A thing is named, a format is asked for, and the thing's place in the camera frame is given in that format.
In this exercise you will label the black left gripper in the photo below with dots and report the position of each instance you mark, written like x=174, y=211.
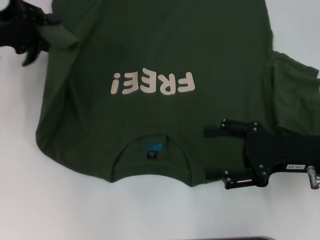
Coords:
x=20, y=30

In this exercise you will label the dark green FREE t-shirt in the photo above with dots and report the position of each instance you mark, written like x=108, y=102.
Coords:
x=162, y=50

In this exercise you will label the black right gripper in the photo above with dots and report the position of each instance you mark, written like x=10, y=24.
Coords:
x=275, y=148

